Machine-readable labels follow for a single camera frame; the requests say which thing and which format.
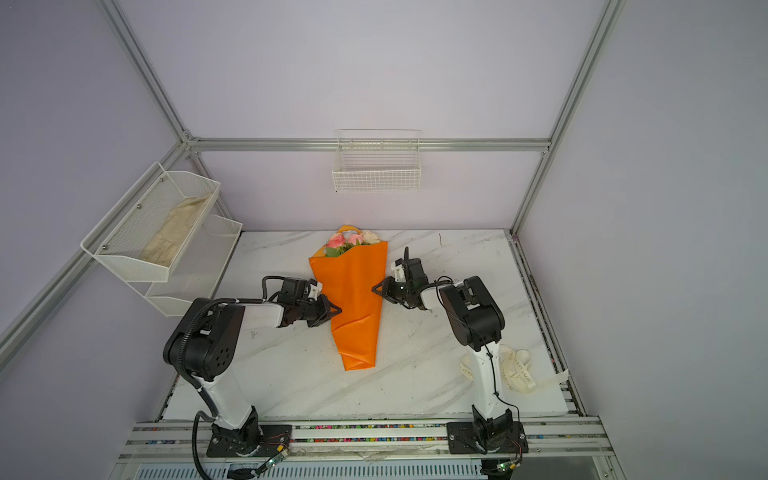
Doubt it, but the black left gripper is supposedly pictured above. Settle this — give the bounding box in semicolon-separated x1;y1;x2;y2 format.
295;294;341;328

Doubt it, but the orange wrapping paper sheet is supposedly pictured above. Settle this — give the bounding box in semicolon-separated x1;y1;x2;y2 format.
309;225;388;371

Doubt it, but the cream printed ribbon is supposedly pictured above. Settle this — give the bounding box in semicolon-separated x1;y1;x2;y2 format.
491;344;570;394

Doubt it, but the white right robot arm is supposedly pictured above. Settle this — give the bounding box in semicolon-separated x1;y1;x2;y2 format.
372;248;528;462

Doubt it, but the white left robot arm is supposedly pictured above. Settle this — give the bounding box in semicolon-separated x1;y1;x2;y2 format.
163;275;342;479

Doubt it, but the lower white mesh shelf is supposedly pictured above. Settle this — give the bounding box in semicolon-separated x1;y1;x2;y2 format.
144;214;242;317

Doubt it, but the white mesh shelf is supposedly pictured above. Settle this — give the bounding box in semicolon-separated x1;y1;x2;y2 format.
80;163;220;283
144;214;242;317

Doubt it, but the beige cloth glove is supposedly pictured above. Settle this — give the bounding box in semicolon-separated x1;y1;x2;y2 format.
140;195;210;267

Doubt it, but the upper white mesh shelf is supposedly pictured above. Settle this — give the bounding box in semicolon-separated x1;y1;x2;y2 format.
80;163;220;283

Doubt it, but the white wire wall basket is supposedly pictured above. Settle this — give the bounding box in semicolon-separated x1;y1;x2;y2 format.
332;129;422;194

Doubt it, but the aluminium frame crossbar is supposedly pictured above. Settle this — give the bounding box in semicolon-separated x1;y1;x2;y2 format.
188;138;551;152

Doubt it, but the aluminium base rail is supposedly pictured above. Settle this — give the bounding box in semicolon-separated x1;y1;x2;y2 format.
110;416;626;479

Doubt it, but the aluminium frame post right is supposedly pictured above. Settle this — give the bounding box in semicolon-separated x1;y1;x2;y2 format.
510;0;626;237

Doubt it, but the aluminium frame post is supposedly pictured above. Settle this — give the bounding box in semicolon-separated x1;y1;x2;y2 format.
96;0;190;145
510;0;626;237

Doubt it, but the aluminium frame post left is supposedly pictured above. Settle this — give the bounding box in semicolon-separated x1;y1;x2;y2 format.
96;0;190;145

